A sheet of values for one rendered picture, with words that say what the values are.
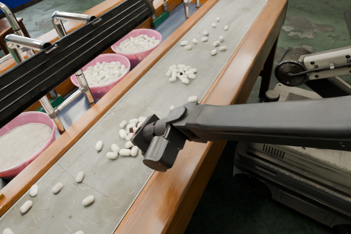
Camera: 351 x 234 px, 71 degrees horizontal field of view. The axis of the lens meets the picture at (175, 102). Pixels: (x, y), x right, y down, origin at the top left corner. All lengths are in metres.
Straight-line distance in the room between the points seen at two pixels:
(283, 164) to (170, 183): 0.68
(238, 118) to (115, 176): 0.47
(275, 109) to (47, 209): 0.64
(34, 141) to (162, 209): 0.54
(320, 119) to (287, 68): 0.78
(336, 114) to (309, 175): 0.93
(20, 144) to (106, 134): 0.31
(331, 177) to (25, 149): 1.18
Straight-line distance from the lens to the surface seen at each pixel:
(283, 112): 0.36
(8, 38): 0.74
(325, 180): 1.26
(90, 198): 0.74
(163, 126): 0.56
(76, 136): 0.89
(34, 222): 0.80
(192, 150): 0.74
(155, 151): 0.53
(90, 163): 0.82
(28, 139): 1.02
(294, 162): 1.23
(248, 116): 0.39
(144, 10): 0.83
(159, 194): 0.68
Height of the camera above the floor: 1.36
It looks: 41 degrees down
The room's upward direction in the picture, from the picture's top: 7 degrees counter-clockwise
